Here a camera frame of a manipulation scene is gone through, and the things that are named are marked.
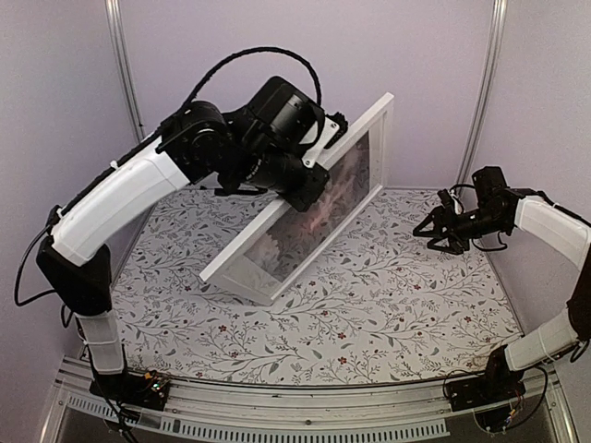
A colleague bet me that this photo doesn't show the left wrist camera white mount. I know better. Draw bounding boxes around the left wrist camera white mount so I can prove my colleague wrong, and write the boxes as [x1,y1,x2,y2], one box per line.
[299,113,348,169]

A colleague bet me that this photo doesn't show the left aluminium corner post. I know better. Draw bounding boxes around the left aluminium corner post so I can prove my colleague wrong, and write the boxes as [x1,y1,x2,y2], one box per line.
[104,0,145,142]

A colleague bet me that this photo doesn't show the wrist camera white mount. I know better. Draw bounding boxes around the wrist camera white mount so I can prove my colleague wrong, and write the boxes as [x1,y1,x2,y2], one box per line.
[438,189,464,215]
[299,113,348,169]

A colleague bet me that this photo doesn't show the white picture frame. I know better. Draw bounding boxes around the white picture frame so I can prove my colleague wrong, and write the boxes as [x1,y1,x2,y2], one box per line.
[199,91,396,306]

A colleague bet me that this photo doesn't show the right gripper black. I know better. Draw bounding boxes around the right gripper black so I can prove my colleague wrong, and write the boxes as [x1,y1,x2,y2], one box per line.
[414,205,510,256]

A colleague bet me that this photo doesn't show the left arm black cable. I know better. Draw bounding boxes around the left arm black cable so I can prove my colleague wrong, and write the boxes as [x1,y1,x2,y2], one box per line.
[177,45,323,121]

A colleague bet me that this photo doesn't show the right aluminium corner post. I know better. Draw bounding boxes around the right aluminium corner post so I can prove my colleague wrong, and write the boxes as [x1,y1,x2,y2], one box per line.
[455,0,508,184]

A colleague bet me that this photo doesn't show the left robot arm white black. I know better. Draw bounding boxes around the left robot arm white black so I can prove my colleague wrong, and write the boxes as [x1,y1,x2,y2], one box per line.
[26,77,343,403]

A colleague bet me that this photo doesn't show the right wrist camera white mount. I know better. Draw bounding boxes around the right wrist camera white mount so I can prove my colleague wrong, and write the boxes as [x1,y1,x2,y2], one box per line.
[438,189,464,215]

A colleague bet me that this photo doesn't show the front aluminium slotted rail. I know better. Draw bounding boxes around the front aluminium slotted rail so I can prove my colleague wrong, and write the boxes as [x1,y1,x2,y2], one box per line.
[40,358,584,442]

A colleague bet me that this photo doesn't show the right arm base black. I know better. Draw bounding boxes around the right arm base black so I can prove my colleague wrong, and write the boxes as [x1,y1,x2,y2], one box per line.
[442,363,525,433]

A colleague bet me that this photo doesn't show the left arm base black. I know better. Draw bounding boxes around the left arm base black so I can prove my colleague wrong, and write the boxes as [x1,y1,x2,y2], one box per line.
[90,370,170,411]

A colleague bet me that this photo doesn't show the landscape photo print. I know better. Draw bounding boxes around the landscape photo print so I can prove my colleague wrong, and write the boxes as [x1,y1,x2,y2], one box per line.
[245,134,370,281]

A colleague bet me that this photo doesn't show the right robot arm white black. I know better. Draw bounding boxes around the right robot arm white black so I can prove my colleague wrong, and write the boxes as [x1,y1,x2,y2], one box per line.
[413,166,590,402]

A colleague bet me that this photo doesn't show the aluminium corner post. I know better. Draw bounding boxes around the aluminium corner post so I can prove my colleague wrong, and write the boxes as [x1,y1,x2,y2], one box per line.
[455,0,508,184]
[104,0,145,142]

